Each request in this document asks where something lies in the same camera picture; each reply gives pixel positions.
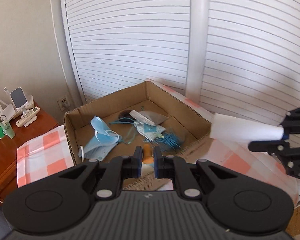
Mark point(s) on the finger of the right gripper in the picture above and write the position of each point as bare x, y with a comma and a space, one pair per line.
267, 146
291, 123

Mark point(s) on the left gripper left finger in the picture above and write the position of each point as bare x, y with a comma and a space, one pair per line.
132, 165

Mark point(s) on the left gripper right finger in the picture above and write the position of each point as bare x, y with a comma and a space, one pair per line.
163, 166

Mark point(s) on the white cloth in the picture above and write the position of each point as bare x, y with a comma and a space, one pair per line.
230, 128

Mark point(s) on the grey sachet pouch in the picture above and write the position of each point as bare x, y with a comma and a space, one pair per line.
148, 117

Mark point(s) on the orange small object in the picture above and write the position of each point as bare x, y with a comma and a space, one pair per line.
147, 154

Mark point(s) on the blue face mask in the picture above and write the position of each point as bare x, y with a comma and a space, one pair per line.
101, 143

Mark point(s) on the brown cardboard box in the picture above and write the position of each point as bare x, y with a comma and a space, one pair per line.
187, 120

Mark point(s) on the pink checkered tablecloth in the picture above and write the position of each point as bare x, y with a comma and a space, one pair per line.
49, 153

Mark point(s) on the white louvered closet door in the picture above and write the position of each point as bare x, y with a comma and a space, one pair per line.
233, 57

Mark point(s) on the white remote control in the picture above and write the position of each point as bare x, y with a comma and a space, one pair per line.
28, 117

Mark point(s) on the phone stand with mirror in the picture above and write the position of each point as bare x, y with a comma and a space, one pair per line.
20, 101

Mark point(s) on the wooden nightstand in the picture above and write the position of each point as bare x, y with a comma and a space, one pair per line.
8, 150

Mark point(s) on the white wifi router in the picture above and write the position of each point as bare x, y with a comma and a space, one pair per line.
7, 110

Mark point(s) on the wall power socket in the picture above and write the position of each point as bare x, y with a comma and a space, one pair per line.
64, 103

